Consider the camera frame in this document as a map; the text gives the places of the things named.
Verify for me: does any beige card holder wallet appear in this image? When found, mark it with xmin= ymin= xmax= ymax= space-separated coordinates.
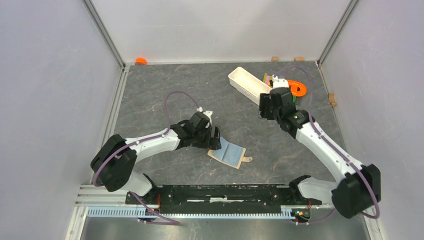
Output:
xmin=207 ymin=136 xmax=253 ymax=169

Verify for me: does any white plastic bin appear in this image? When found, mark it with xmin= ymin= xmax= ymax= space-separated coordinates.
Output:
xmin=228 ymin=66 xmax=271 ymax=106

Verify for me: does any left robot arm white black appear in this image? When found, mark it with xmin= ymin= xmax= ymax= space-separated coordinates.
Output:
xmin=90 ymin=111 xmax=222 ymax=204

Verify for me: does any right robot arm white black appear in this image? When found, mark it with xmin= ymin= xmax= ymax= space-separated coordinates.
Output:
xmin=259 ymin=87 xmax=381 ymax=219

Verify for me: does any pink yellow green block stack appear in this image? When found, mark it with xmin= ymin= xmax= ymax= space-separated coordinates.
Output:
xmin=262 ymin=73 xmax=273 ymax=86

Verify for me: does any wooden block back right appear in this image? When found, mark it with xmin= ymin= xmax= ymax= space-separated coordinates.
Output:
xmin=294 ymin=56 xmax=305 ymax=62

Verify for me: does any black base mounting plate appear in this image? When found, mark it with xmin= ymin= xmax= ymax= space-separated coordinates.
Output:
xmin=141 ymin=184 xmax=322 ymax=214

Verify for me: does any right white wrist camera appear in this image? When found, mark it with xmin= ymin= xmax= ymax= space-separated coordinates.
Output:
xmin=269 ymin=75 xmax=290 ymax=90

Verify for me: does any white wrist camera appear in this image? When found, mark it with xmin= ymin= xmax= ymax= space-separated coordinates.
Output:
xmin=196 ymin=106 xmax=213 ymax=124
xmin=269 ymin=75 xmax=290 ymax=90

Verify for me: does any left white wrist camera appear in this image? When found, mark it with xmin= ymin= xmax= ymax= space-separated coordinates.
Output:
xmin=196 ymin=106 xmax=213 ymax=124

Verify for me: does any wooden block right wall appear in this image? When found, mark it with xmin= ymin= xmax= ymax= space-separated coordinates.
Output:
xmin=328 ymin=92 xmax=338 ymax=108

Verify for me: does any slotted cable duct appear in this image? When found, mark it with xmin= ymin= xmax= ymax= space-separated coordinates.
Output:
xmin=86 ymin=207 xmax=294 ymax=220

